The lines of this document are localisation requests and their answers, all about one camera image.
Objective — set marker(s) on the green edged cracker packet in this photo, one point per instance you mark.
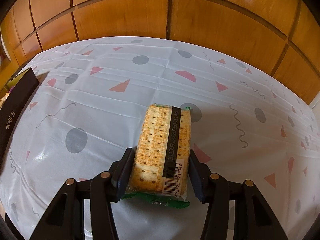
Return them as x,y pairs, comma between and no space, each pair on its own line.
160,168

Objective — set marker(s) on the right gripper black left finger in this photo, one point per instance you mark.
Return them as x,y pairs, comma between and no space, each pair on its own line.
121,172

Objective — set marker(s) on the gold metal tin box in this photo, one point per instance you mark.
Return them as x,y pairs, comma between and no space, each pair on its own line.
11,109

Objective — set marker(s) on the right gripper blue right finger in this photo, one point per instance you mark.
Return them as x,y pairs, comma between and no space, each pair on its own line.
199,175

